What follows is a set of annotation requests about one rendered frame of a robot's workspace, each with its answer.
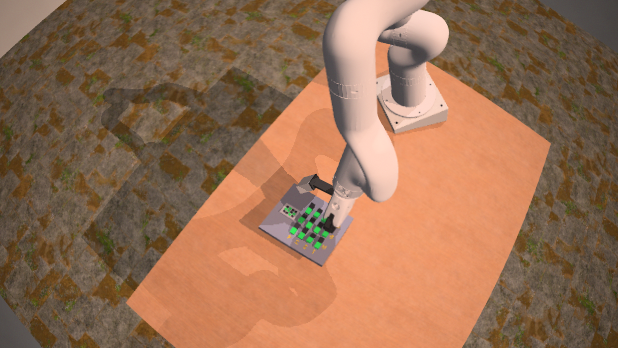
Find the grey switch panel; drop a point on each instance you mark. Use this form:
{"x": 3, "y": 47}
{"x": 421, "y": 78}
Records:
{"x": 294, "y": 208}

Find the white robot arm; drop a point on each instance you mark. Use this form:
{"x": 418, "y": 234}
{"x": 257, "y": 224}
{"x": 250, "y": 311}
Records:
{"x": 349, "y": 43}

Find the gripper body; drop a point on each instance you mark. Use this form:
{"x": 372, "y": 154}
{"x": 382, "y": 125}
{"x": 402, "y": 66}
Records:
{"x": 339, "y": 208}

